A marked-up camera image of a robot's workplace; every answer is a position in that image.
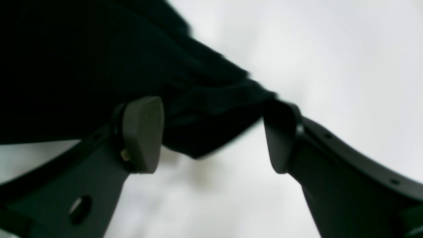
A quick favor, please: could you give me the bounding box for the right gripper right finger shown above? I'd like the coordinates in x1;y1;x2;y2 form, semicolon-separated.
263;100;423;238

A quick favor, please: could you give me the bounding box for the black t-shirt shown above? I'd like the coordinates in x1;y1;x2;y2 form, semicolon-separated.
0;0;276;159

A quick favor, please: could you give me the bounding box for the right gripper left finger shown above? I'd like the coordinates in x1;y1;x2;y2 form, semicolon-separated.
1;96;165;238

